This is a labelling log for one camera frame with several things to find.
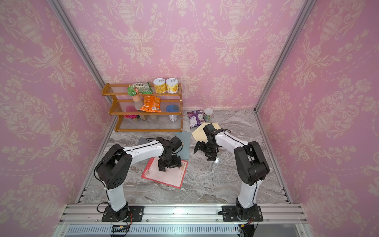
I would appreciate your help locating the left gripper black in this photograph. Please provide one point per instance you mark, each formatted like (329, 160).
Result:
(177, 163)

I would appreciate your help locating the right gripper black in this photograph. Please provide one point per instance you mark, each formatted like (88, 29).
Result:
(211, 156)

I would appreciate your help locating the teal blue envelope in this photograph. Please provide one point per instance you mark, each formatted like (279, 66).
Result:
(185, 138)

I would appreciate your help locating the dark grey envelope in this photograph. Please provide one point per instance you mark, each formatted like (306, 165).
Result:
(149, 141)

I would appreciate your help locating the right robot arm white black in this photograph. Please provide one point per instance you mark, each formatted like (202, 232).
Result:
(251, 164)

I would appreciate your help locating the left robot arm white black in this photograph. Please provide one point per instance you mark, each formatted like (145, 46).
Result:
(113, 168)

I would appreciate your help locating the purple snack bag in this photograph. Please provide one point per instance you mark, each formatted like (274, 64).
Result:
(196, 118)

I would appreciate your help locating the green instant noodle cup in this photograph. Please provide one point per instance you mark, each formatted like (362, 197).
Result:
(208, 114)

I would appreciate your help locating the wooden three-tier shelf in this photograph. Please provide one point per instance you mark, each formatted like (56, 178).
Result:
(131, 120)

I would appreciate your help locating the blue lid cup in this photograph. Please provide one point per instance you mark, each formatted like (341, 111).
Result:
(172, 110)

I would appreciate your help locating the orange snack bag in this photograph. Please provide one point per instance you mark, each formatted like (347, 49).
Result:
(151, 104)

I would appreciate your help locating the beige bottle on shelf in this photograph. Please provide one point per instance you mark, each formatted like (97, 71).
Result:
(138, 102)

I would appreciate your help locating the right yellow can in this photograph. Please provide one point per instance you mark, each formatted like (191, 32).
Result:
(172, 85)

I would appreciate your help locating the yellow can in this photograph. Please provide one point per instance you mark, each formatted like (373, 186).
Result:
(172, 85)
(160, 85)

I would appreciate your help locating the left yellow can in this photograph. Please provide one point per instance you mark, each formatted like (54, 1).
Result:
(160, 85)

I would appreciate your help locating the green snack bag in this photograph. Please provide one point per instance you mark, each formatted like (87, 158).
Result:
(139, 88)

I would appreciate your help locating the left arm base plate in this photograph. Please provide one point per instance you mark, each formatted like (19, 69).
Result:
(132, 214)

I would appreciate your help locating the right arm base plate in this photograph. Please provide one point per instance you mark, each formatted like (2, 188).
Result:
(234, 213)

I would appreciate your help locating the aluminium front rail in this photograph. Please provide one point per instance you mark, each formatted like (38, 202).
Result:
(193, 213)

